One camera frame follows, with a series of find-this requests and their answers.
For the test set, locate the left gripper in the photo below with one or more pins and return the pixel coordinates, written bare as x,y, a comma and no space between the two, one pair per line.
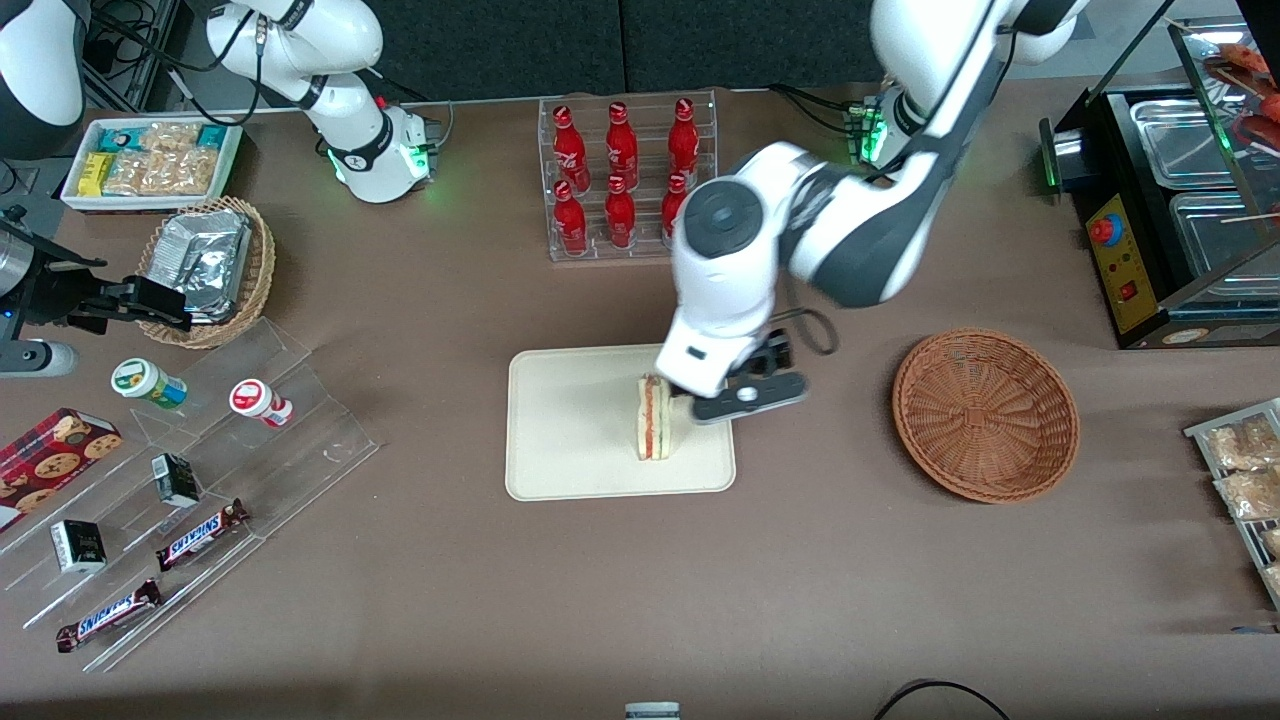
771,357

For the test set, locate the cream rectangular serving tray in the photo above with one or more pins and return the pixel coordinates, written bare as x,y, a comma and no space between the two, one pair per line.
580,430

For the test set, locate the clear bag of snacks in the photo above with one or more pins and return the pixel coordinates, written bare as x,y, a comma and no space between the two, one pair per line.
1272,542
1238,445
1250,493

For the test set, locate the empty brown wicker basket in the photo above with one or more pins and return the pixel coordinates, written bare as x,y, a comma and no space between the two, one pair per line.
985,415

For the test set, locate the clear nut snack pack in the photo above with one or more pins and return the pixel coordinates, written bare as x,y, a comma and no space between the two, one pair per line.
163,178
199,170
170,137
126,175

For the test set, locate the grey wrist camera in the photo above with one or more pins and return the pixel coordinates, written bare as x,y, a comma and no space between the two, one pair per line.
750,397
35,357

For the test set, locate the red tartan cookie box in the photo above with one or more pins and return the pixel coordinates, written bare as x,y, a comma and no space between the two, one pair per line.
50,465

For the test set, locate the black food warmer display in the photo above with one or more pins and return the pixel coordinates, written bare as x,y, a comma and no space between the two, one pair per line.
1120,270

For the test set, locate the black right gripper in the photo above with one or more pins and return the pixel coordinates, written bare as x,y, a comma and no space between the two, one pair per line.
62,297

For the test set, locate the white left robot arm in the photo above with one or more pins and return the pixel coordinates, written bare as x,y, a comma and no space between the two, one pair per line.
850,230

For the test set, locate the red lidded small jar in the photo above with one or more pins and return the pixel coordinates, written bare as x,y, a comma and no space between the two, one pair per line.
255,400

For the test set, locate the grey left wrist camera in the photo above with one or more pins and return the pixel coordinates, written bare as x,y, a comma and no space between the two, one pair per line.
750,397

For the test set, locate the red grilled sausage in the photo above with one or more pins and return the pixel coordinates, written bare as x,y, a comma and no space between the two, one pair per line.
1240,57
1265,110

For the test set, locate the green lidded small jar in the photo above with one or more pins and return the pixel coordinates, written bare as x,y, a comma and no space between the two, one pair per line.
145,381

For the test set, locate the teal snack pack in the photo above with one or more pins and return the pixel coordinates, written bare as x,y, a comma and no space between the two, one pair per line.
212,136
118,139

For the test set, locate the white snack container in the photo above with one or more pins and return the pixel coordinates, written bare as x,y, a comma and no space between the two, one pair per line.
70,190

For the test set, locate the red soda cans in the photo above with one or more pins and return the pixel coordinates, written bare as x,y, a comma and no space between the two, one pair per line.
570,220

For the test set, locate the small black drink carton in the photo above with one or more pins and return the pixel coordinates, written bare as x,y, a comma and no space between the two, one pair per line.
176,480
78,546

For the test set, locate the yellow snack pack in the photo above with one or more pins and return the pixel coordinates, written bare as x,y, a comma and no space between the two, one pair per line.
96,174

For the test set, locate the grey snack display tray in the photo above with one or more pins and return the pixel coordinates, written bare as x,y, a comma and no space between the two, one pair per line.
1200,432

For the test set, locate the crumpled foil wrapped package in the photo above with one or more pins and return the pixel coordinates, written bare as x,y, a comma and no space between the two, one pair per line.
205,275

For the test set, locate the wicker basket with foil packs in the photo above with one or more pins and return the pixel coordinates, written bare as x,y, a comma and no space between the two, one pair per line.
255,270

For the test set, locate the red cola bottle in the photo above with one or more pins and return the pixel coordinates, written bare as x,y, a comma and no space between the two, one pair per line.
673,210
684,138
621,142
620,215
568,145

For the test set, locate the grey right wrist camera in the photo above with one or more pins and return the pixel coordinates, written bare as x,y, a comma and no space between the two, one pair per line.
35,357

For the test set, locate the triangular sandwich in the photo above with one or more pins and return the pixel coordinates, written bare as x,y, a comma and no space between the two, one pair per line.
655,420

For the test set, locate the clear acrylic bottle rack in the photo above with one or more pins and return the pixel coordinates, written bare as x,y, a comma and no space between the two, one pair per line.
645,110

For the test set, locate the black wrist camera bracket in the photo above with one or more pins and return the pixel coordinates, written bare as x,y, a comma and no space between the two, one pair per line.
772,355

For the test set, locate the Snickers chocolate bar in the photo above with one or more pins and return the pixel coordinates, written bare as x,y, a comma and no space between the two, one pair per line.
108,615
200,535

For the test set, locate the stainless steel food pan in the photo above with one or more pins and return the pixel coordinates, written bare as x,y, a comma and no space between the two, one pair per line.
1175,140
1220,245

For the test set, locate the clear acrylic stepped shelf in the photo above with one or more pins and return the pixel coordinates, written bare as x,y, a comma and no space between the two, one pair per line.
300,430

